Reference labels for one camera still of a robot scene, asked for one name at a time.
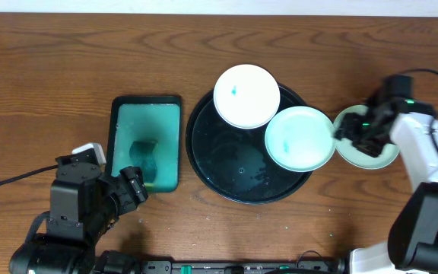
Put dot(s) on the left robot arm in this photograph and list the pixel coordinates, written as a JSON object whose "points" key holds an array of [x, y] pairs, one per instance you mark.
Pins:
{"points": [[84, 205]]}

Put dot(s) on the white plate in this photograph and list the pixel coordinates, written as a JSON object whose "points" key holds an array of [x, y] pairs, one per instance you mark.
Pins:
{"points": [[246, 96]]}

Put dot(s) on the black rectangular water tray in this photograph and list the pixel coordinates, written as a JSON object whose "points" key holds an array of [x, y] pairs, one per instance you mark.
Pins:
{"points": [[145, 132]]}

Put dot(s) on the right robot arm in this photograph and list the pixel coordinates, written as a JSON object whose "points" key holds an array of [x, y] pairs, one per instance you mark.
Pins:
{"points": [[394, 117]]}

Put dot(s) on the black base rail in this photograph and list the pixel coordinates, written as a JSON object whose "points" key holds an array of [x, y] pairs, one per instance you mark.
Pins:
{"points": [[167, 267]]}

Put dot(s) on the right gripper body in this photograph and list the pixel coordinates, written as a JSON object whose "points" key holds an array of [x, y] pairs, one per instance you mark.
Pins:
{"points": [[358, 133]]}

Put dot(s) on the green scrub sponge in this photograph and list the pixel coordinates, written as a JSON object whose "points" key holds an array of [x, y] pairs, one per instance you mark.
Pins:
{"points": [[141, 154]]}

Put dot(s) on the pale green plate front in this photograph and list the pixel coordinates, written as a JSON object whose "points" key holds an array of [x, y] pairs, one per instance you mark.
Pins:
{"points": [[357, 158]]}

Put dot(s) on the black round tray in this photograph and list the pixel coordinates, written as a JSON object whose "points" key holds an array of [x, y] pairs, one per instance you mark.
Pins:
{"points": [[234, 162]]}

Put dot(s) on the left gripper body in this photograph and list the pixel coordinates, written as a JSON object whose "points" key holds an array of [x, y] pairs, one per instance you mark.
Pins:
{"points": [[134, 186]]}

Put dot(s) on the pale green plate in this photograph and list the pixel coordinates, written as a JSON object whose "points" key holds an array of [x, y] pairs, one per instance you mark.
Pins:
{"points": [[357, 158], [300, 139]]}

